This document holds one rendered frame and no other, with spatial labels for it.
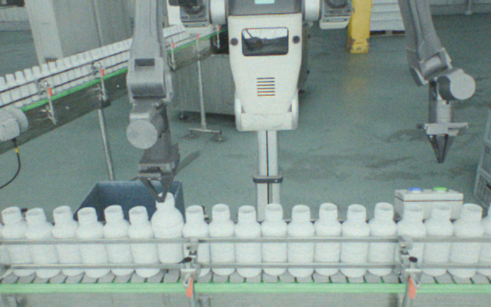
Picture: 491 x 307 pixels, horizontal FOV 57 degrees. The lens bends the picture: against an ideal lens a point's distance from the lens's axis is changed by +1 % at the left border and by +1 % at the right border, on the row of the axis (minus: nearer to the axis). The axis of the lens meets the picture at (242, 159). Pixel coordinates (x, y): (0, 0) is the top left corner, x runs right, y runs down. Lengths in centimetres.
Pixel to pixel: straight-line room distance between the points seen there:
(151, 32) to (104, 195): 93
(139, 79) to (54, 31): 599
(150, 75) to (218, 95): 400
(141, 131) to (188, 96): 420
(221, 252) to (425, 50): 66
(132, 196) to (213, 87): 328
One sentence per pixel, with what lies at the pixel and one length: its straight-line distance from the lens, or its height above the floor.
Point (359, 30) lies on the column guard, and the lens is 852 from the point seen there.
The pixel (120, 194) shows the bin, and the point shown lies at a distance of 169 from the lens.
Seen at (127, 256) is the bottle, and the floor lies 105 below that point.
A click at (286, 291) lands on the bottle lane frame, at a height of 99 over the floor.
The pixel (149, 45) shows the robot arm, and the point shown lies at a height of 152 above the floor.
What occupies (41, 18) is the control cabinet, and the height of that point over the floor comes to 101.
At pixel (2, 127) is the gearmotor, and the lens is 230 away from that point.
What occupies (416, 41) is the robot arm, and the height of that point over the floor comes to 147.
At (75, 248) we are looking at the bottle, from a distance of 111.
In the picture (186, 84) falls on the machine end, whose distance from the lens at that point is 499.
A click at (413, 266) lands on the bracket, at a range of 97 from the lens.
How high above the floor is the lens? 167
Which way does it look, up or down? 24 degrees down
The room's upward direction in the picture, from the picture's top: 3 degrees counter-clockwise
